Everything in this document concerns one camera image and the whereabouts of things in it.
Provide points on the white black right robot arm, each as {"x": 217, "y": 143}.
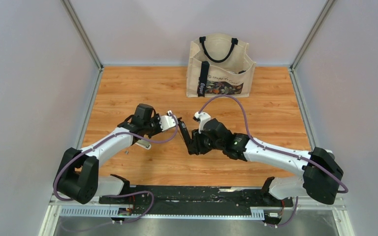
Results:
{"x": 315, "y": 173}

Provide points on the black stapler base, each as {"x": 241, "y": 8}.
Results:
{"x": 186, "y": 136}

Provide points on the beige canvas tote bag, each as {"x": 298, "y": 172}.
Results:
{"x": 219, "y": 64}

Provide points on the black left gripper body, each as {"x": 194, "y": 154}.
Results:
{"x": 152, "y": 127}

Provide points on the aluminium frame rail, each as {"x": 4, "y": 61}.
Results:
{"x": 266, "y": 216}

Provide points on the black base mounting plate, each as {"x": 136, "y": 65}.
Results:
{"x": 198, "y": 200}

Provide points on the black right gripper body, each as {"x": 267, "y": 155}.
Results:
{"x": 203, "y": 144}

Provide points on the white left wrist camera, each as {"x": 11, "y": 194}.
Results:
{"x": 167, "y": 121}

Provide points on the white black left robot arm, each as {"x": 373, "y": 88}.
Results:
{"x": 78, "y": 178}

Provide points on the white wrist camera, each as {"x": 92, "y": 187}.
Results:
{"x": 167, "y": 121}
{"x": 202, "y": 118}

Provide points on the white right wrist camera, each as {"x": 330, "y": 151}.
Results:
{"x": 202, "y": 118}

